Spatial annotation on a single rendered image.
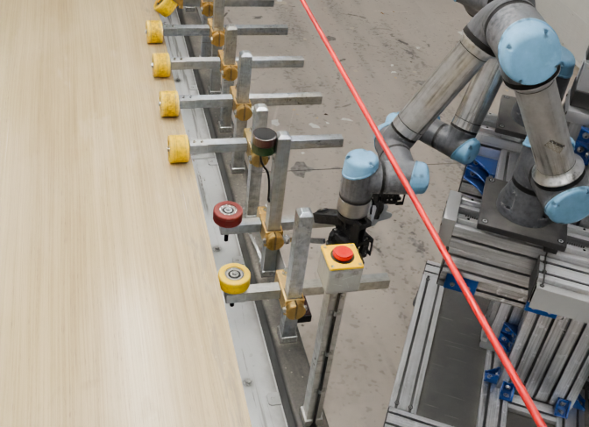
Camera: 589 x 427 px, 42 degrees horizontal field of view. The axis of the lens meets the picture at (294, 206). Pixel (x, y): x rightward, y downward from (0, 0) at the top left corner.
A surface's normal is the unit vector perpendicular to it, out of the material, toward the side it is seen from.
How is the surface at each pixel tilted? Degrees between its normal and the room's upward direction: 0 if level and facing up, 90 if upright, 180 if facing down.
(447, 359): 0
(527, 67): 83
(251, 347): 0
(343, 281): 90
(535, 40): 84
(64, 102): 0
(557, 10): 90
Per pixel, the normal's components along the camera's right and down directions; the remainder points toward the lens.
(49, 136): 0.11, -0.78
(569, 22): -0.97, 0.06
